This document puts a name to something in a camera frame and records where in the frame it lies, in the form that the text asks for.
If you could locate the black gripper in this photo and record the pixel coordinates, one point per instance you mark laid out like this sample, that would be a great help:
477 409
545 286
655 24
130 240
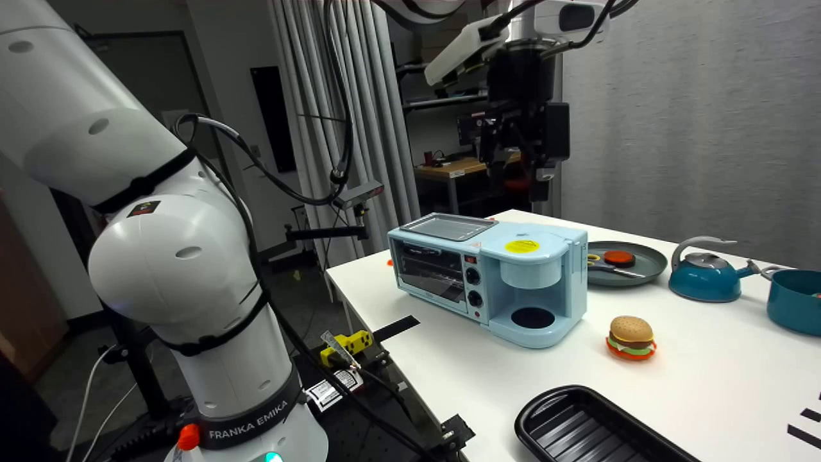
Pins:
523 128

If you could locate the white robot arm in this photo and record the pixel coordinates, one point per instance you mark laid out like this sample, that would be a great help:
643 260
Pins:
176 253

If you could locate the light blue toaster oven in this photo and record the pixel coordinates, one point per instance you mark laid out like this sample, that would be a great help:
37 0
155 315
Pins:
525 283

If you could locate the silver knife on plate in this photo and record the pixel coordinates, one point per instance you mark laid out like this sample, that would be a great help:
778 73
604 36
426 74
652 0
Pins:
614 271

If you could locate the red toy tomato slice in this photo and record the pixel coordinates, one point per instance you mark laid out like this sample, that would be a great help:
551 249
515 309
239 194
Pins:
619 256

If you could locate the grey round plate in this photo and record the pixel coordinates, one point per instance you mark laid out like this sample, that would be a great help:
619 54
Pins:
650 263

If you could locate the grey curtain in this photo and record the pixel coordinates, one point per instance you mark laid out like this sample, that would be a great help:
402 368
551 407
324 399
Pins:
348 118

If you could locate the toy hamburger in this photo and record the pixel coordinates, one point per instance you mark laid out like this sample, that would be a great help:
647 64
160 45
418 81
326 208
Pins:
632 336

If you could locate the teal toy kettle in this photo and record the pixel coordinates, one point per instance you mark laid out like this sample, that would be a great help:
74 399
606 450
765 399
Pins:
705 276

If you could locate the yellow clamp tool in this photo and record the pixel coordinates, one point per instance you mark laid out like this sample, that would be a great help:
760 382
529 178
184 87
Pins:
344 346

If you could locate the black grill tray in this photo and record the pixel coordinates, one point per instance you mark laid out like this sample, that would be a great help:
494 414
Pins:
578 425

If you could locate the teal toy pot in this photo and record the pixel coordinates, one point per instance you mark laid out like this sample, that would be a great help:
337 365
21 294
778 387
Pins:
795 297

